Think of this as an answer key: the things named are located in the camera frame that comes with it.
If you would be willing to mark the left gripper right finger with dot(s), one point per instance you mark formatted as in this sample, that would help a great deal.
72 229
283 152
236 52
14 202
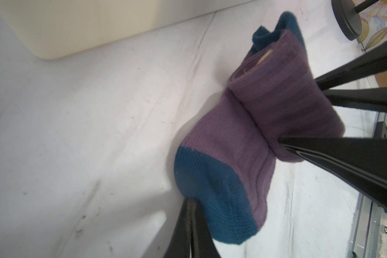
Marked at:
202 245

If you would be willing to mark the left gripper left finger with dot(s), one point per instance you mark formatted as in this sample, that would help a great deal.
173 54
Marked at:
180 243

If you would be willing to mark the purple yellow teal sock pair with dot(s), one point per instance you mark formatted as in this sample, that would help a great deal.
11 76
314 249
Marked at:
227 160

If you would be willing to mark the black stand with round lamp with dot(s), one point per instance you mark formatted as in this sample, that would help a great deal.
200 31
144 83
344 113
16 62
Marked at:
347 16

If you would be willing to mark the aluminium mounting rail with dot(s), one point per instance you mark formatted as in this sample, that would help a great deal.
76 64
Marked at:
367 231

